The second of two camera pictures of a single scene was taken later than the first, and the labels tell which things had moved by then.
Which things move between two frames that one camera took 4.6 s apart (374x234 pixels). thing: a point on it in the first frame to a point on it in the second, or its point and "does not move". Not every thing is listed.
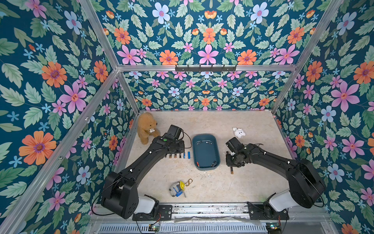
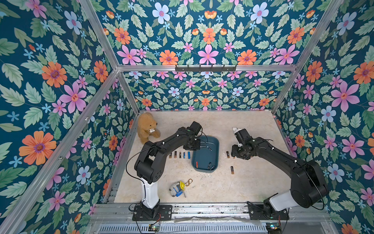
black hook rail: [205, 68] does not move
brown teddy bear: [147, 126] does not move
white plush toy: [238, 132] does not move
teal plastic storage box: [206, 156] does not move
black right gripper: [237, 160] to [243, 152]
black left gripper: [181, 148] to [197, 147]
